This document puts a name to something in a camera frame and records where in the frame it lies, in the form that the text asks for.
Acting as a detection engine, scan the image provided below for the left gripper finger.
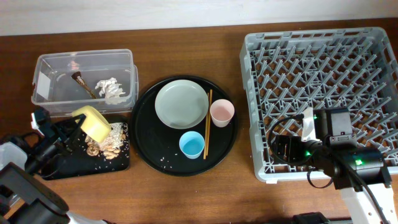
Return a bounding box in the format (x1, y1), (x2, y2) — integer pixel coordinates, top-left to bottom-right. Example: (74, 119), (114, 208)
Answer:
(54, 114), (86, 143)
(55, 138), (80, 157)

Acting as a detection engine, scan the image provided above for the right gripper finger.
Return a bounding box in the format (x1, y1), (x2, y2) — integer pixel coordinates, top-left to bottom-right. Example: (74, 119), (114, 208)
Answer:
(289, 136), (310, 162)
(272, 135), (291, 163)

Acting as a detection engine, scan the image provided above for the yellow bowl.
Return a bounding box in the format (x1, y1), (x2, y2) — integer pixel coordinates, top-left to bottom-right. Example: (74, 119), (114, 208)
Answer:
(72, 106), (111, 143)

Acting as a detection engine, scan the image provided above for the food scraps and rice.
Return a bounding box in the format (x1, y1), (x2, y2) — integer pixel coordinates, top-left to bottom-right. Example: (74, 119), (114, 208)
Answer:
(85, 123), (127, 160)

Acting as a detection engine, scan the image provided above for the white tissue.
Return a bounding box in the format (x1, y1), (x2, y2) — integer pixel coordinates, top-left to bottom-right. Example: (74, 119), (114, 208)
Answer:
(95, 77), (125, 105)

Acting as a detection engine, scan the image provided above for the gold foil wrapper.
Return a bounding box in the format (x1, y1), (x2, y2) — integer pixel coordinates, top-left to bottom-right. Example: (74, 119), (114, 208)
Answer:
(71, 71), (96, 99)

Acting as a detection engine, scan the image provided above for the pink cup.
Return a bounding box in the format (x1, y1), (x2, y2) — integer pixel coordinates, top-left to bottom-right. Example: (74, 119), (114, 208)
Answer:
(210, 99), (235, 128)

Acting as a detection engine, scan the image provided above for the wooden chopstick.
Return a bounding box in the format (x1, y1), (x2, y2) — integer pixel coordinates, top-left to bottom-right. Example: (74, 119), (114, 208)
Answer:
(206, 89), (213, 150)
(203, 93), (210, 160)

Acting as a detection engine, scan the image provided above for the blue cup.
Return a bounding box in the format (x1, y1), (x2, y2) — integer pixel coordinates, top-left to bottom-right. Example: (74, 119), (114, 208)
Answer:
(178, 131), (205, 159)

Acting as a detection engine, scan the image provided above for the grey plate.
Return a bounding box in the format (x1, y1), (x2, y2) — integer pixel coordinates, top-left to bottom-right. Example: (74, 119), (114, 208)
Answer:
(155, 80), (209, 129)

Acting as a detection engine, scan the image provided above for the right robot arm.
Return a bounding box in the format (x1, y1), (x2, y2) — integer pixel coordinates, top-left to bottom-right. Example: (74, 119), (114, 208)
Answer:
(267, 108), (397, 223)

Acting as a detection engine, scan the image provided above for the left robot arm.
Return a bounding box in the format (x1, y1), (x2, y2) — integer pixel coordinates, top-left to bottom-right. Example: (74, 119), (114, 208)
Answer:
(1, 106), (111, 224)

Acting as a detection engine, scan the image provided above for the grey dishwasher rack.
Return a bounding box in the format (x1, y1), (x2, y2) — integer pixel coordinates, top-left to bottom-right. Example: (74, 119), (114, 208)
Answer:
(239, 27), (397, 184)

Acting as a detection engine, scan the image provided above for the black rectangular tray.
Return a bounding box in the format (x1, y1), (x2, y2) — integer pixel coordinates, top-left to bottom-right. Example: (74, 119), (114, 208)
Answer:
(41, 115), (130, 180)

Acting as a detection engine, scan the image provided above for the clear plastic bin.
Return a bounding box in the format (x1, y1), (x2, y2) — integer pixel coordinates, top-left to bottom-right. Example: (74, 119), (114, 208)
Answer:
(31, 49), (139, 117)

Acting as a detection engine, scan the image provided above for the black round tray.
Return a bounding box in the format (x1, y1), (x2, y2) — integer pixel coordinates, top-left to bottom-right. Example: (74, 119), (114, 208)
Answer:
(129, 75), (239, 177)

